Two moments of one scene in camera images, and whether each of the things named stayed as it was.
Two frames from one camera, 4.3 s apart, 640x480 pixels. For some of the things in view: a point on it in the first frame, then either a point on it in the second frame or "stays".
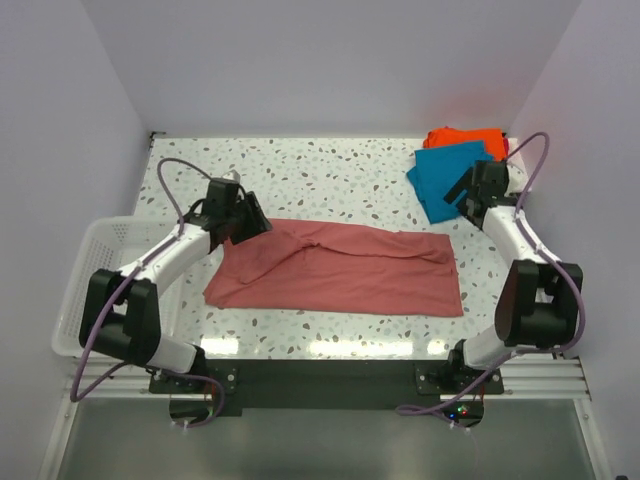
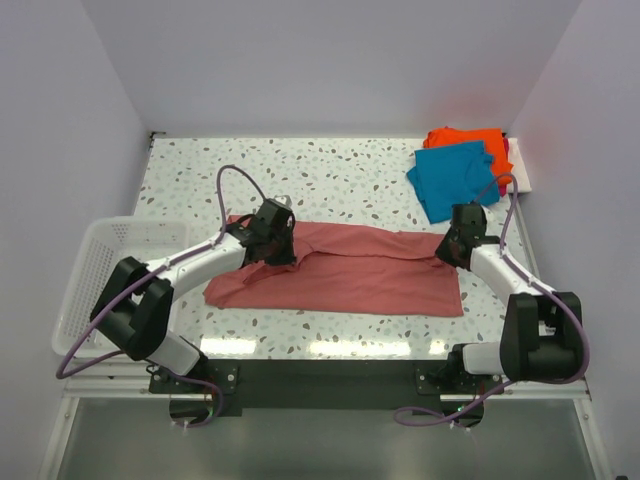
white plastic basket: [110, 243] stays
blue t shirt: [437, 170] stays
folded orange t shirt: [493, 141] stays
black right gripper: [462, 184] -> [441, 249]
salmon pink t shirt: [323, 266] stays
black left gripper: [257, 223] -> [288, 257]
